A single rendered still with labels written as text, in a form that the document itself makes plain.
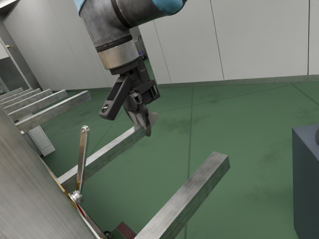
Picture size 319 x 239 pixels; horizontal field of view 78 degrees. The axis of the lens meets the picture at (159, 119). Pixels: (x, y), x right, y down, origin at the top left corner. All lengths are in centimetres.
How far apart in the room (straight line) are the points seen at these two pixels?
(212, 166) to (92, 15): 37
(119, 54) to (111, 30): 5
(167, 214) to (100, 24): 38
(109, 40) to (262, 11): 241
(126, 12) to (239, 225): 117
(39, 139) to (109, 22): 269
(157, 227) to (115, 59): 34
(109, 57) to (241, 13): 245
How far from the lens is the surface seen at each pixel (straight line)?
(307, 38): 273
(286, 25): 273
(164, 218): 31
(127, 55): 47
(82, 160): 33
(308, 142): 82
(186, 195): 33
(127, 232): 52
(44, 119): 69
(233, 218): 133
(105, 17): 46
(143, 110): 49
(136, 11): 43
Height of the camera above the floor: 108
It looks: 25 degrees down
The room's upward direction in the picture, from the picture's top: 19 degrees counter-clockwise
